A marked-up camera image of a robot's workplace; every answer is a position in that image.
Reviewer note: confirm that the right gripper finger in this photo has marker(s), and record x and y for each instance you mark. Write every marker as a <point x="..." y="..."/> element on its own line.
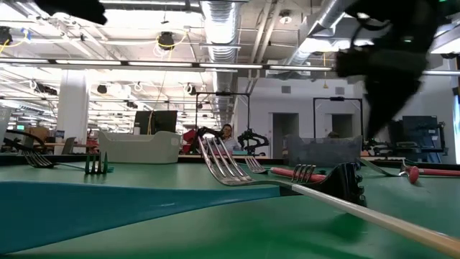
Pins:
<point x="384" y="104"/>

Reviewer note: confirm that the dark smoky plastic bin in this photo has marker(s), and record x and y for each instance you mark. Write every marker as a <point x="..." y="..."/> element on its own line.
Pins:
<point x="323" y="153"/>

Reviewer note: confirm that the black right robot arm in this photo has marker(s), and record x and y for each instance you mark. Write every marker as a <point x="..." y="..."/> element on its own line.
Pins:
<point x="395" y="21"/>

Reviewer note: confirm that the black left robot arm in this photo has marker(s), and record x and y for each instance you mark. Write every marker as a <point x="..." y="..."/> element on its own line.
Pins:
<point x="72" y="9"/>

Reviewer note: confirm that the black background robot arm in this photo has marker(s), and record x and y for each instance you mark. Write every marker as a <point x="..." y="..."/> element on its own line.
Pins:
<point x="251" y="136"/>
<point x="201" y="135"/>

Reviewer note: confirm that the dark workstation with monitor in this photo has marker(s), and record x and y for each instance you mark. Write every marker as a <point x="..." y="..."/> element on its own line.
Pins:
<point x="427" y="129"/>

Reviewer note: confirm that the long ceiling light strip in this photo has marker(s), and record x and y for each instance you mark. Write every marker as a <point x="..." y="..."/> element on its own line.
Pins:
<point x="233" y="66"/>

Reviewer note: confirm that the person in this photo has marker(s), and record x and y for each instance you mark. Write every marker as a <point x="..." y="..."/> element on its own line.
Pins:
<point x="227" y="131"/>

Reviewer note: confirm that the green table mat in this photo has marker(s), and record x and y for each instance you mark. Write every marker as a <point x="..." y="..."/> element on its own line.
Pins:
<point x="251" y="234"/>

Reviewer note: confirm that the red cabinet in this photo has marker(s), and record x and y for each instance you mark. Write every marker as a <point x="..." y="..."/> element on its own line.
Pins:
<point x="188" y="138"/>

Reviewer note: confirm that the black hanging ceiling device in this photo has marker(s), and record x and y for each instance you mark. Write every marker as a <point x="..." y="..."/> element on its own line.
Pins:
<point x="166" y="40"/>

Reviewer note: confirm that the black monitor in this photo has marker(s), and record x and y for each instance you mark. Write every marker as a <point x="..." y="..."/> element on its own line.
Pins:
<point x="161" y="122"/>

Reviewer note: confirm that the white plastic bin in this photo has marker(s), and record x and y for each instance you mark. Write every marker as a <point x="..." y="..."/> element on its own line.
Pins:
<point x="140" y="149"/>

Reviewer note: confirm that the white pillar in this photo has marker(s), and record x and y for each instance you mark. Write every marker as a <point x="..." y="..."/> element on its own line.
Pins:
<point x="72" y="108"/>

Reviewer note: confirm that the black stand frame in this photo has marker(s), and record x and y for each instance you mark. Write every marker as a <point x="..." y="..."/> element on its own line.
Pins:
<point x="223" y="94"/>
<point x="338" y="98"/>

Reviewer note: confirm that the silver ceiling duct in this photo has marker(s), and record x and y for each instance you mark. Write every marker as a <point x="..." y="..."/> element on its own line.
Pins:
<point x="221" y="36"/>
<point x="316" y="32"/>

